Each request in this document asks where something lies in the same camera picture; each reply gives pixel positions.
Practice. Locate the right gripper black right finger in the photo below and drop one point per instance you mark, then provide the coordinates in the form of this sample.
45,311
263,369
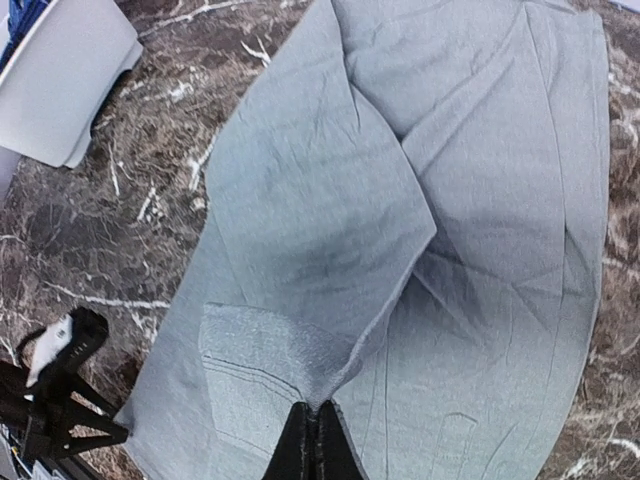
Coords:
333,455

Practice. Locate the grey long sleeve shirt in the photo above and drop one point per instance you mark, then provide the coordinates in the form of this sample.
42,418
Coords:
406,221

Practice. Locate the white plastic bin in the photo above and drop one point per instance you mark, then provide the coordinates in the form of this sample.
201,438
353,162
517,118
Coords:
58,77

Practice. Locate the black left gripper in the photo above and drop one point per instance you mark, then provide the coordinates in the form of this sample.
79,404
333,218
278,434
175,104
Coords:
76,420

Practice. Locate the blue plaid shirt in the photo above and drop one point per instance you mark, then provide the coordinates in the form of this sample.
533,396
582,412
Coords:
22,17

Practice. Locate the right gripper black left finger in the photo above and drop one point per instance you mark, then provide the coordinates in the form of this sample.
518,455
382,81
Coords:
291,459

